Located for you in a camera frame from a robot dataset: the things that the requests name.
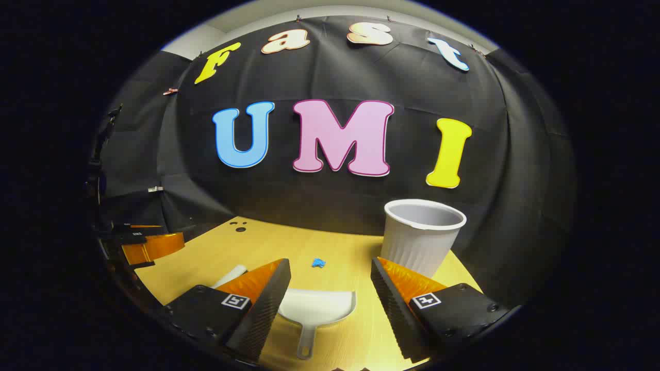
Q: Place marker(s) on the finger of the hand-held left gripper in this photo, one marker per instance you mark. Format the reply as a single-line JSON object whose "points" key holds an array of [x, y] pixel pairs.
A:
{"points": [[135, 228], [154, 247]]}

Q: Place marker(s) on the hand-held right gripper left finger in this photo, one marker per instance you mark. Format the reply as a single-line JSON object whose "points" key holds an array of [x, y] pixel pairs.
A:
{"points": [[263, 314]]}

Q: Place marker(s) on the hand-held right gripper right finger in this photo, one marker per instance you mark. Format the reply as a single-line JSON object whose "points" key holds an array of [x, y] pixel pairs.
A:
{"points": [[394, 314]]}

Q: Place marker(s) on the small white broom black bristles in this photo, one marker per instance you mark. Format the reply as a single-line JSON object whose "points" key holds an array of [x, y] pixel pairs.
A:
{"points": [[232, 274]]}

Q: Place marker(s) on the white dustpan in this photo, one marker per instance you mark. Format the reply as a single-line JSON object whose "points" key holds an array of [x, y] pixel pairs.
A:
{"points": [[319, 306]]}

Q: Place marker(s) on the blue paper trash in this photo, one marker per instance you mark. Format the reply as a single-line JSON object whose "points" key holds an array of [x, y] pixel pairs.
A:
{"points": [[318, 263]]}

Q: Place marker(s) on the white ribbed garbage bin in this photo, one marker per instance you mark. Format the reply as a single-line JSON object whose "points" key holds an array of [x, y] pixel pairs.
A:
{"points": [[420, 242]]}

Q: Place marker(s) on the wooden desktop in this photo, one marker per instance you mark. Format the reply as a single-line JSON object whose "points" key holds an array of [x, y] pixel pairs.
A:
{"points": [[340, 247]]}

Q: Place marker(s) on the black backdrop cloth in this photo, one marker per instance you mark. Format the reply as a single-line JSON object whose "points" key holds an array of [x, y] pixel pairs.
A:
{"points": [[309, 77]]}

